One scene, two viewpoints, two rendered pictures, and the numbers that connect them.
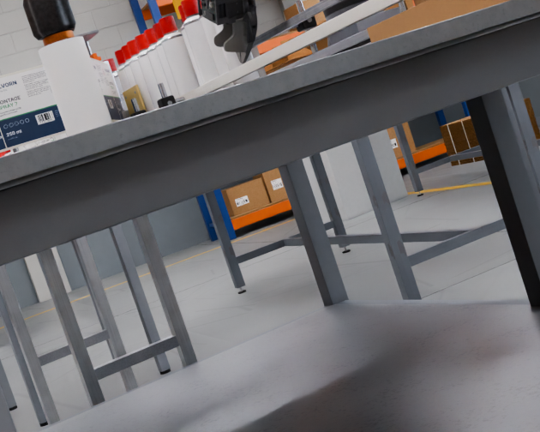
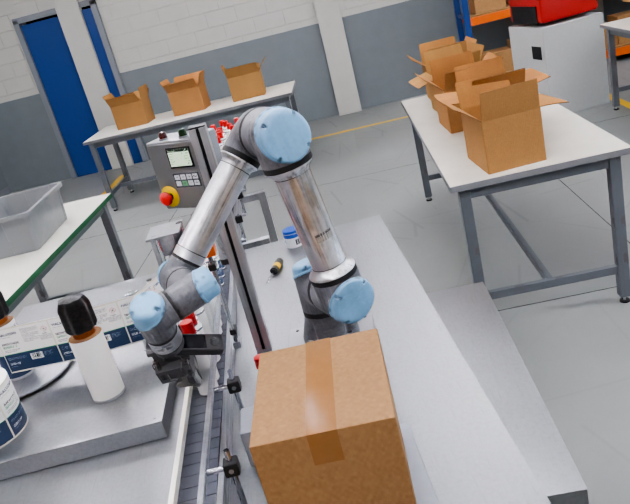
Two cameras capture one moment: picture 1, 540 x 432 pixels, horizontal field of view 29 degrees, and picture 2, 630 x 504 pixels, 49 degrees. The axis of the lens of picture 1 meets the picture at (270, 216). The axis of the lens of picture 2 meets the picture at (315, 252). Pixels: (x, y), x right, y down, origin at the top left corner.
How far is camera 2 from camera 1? 1.61 m
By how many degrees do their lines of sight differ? 30
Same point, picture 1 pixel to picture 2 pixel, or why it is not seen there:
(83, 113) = (94, 389)
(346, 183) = (557, 90)
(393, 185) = (599, 94)
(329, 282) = not seen: hidden behind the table
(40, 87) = (101, 319)
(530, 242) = not seen: hidden behind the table
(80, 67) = (91, 360)
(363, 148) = (465, 213)
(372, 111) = not seen: outside the picture
